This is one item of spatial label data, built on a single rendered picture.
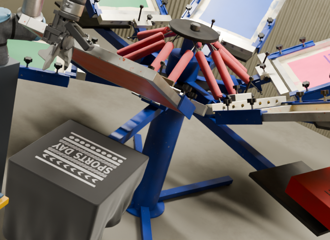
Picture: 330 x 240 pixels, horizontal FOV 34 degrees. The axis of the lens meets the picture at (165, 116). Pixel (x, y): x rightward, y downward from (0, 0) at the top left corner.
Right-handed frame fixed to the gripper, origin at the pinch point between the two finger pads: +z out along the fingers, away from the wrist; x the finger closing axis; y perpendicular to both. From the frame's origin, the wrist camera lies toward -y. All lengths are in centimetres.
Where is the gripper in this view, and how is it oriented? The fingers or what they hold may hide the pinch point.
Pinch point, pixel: (55, 71)
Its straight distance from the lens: 190.9
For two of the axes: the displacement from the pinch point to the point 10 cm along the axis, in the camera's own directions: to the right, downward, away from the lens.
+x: -3.1, 0.8, -9.5
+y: -8.8, -4.0, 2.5
